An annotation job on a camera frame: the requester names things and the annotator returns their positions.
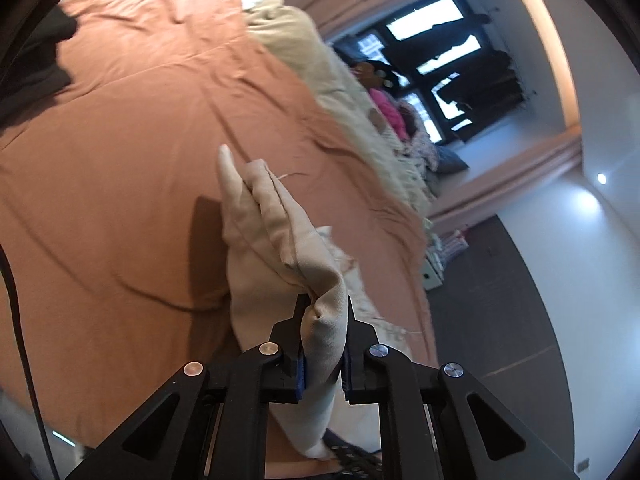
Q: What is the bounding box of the dark perforated object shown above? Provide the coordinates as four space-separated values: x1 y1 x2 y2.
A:
322 430 385 477

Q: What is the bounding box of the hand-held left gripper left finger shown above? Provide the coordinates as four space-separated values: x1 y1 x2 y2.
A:
65 294 311 480

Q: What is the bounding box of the dark plush toy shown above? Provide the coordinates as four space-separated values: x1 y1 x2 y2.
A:
350 59 397 92

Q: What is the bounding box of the pink garment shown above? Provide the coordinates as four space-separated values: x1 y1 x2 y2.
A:
369 87 408 141

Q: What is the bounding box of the grey pillow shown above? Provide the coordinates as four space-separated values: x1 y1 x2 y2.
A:
434 147 471 175

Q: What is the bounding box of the black cable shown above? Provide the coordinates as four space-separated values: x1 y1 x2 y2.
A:
0 245 61 480

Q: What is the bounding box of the dark framed window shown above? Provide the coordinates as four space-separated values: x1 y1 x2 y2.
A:
332 0 526 146

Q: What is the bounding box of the white bedside cabinet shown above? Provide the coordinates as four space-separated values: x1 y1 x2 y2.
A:
422 255 447 291

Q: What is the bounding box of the cream large garment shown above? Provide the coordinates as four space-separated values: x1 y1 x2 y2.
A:
216 144 416 461

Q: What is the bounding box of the clutter on cabinet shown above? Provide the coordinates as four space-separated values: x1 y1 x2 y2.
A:
431 229 468 265

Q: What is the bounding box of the dark cloth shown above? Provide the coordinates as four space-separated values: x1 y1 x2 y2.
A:
0 7 78 128

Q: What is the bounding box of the dark hanging garment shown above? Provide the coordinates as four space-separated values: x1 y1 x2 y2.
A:
447 50 526 121

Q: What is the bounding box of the orange bed sheet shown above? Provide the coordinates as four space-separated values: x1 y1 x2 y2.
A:
0 0 441 478

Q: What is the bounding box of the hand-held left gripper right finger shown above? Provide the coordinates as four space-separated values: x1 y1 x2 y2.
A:
341 296 583 480

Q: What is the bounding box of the peach curtain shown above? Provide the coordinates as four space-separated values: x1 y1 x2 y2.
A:
427 132 583 233

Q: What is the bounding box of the beige blanket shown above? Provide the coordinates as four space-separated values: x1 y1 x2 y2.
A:
245 0 436 216

